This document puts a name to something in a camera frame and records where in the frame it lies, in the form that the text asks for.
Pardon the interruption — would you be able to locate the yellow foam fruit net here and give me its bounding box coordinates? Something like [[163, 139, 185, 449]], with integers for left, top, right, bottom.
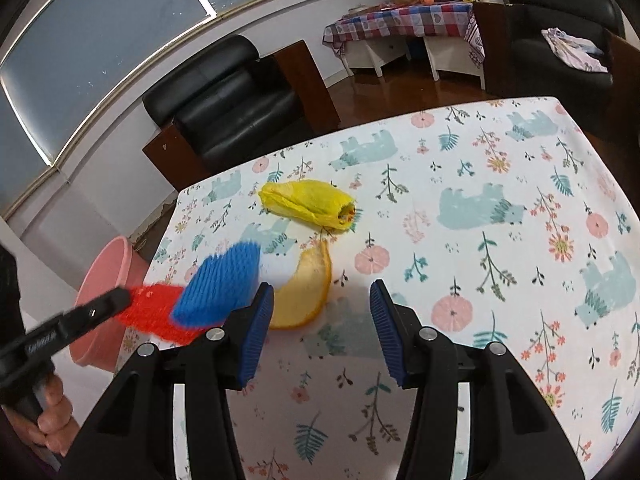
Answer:
[[259, 179, 359, 234]]

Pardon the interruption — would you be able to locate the pink plastic basin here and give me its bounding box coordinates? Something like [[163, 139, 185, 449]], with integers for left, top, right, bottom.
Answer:
[[69, 236, 152, 374]]

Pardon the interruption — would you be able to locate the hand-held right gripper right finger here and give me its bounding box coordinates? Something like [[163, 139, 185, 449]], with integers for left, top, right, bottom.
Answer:
[[369, 280, 586, 480]]

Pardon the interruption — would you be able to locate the person's left hand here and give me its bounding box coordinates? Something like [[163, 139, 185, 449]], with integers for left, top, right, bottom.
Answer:
[[37, 374, 79, 457]]

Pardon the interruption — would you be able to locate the white side table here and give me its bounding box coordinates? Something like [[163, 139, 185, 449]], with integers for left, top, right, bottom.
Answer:
[[344, 35, 487, 91]]

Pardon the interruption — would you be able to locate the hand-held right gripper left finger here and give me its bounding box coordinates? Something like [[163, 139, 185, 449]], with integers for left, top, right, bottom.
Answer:
[[57, 282, 275, 480]]

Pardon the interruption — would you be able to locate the yellow pomelo peel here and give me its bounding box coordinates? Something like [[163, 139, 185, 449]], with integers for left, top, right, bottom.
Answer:
[[269, 239, 334, 332]]

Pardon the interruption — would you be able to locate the black leather armchair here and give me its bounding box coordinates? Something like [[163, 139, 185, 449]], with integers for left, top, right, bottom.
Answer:
[[472, 0, 628, 98], [141, 34, 342, 192]]

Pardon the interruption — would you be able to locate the blue foam fruit net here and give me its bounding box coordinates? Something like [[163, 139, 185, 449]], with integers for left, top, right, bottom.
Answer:
[[171, 240, 264, 332]]

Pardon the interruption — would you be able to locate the floral bear tablecloth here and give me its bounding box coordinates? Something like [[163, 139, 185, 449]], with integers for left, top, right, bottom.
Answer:
[[144, 96, 640, 480]]

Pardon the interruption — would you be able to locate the checked tablecloth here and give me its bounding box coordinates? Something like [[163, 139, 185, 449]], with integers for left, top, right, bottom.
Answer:
[[322, 1, 487, 68]]

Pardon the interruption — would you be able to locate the crumpled light cloth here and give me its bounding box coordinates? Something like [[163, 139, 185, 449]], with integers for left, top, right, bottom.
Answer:
[[541, 27, 609, 74]]

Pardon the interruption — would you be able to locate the large window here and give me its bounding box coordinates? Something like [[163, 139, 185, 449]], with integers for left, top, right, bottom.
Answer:
[[0, 0, 398, 213]]

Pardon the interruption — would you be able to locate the red foam fruit net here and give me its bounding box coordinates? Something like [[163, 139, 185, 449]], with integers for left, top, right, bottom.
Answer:
[[119, 282, 207, 347]]

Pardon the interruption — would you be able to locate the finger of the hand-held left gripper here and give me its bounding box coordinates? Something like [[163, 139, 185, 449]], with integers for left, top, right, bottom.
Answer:
[[50, 287, 134, 342]]

